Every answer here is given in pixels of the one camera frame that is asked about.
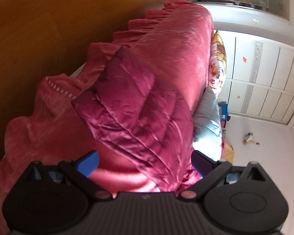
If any crimson red down jacket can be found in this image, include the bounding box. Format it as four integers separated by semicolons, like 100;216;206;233
72;48;201;193

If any yellow bed headboard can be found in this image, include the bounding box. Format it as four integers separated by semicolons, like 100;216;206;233
221;143;234;164

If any light blue garment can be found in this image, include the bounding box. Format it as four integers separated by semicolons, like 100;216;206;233
192;88;222;161

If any blue box by wardrobe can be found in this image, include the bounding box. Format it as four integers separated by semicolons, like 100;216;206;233
221;103;228;121

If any floral yellow pillow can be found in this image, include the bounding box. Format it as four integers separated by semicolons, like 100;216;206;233
208;30;227;98

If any white sliding-door wardrobe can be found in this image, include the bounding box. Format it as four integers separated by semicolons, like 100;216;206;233
218;31;294;125

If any pink heart-print bed sheet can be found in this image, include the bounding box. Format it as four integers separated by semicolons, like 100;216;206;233
0;0;213;234

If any wall hook ornament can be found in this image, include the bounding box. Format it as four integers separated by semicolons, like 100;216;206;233
243;133;260;145

